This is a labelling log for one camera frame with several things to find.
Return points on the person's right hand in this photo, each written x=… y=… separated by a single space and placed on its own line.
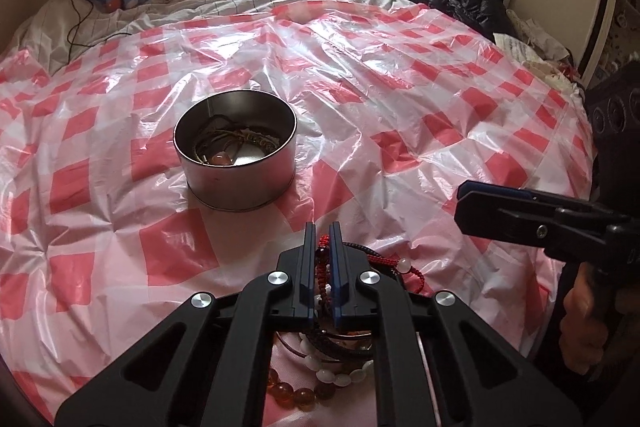
x=582 y=322

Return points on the thin brown bangle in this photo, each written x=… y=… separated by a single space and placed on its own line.
x=345 y=336

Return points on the red white checked plastic sheet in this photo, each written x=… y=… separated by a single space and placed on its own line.
x=400 y=107

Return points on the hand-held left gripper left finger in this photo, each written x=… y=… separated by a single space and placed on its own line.
x=310 y=267

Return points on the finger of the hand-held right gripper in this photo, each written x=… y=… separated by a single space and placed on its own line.
x=500 y=194
x=500 y=222

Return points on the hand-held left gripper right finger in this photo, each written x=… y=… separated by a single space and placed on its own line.
x=336 y=267

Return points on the round metal tin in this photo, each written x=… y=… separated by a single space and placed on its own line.
x=235 y=187

